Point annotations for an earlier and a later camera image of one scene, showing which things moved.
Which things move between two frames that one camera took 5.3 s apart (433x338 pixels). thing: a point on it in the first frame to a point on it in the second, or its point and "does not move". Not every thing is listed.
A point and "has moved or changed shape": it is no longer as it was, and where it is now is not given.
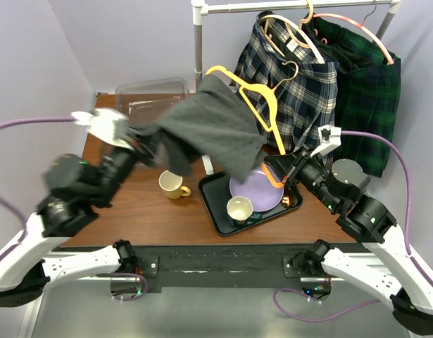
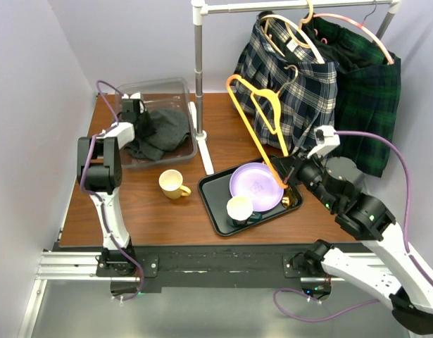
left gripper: x=143 y=151 to x=144 y=113
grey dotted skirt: x=217 y=120 has moved or changed shape
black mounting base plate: x=176 y=267 does not move
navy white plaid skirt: x=291 y=90 does not move
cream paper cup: x=239 y=208 does not move
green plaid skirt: x=368 y=93 does not move
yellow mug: x=170 y=183 does not move
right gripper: x=285 y=165 does not move
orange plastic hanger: x=243 y=86 to x=278 y=130
